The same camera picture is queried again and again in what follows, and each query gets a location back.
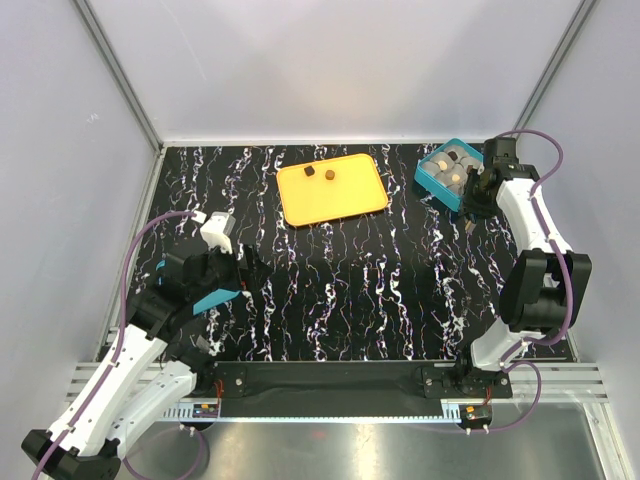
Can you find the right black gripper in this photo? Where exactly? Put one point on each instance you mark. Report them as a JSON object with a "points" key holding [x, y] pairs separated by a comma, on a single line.
{"points": [[482, 210]]}

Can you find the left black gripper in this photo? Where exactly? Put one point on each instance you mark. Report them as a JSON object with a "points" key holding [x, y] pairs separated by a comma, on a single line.
{"points": [[253, 261]]}

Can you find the teal box lid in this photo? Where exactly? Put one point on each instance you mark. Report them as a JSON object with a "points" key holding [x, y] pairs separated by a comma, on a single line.
{"points": [[208, 302]]}

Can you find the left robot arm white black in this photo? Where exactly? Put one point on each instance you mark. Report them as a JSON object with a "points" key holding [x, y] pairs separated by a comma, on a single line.
{"points": [[147, 369]]}

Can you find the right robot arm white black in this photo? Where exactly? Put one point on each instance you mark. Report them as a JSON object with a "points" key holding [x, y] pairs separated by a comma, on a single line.
{"points": [[543, 292]]}

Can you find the teal chocolate box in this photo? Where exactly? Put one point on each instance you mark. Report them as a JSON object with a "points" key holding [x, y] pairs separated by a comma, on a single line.
{"points": [[437, 182]]}

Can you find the orange plastic tray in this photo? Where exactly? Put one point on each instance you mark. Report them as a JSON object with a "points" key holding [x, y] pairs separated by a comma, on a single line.
{"points": [[356, 189]]}

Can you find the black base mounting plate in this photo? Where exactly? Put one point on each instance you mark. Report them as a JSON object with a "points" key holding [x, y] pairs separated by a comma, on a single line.
{"points": [[350, 389]]}

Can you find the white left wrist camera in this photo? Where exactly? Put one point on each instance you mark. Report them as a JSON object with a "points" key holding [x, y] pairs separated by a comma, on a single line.
{"points": [[216, 231]]}

